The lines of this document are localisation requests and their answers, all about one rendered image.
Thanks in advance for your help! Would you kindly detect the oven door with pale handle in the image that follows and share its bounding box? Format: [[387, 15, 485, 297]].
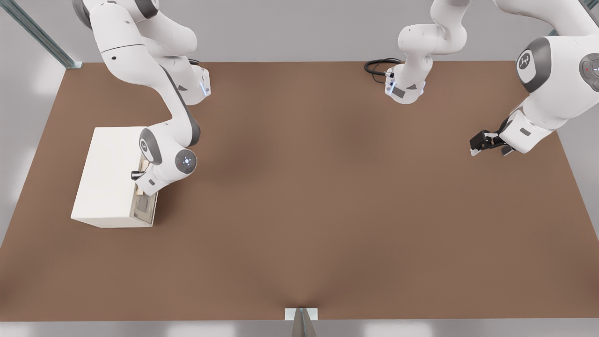
[[133, 157, 159, 228]]

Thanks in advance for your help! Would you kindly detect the white oven box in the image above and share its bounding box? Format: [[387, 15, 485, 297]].
[[71, 126, 156, 229]]

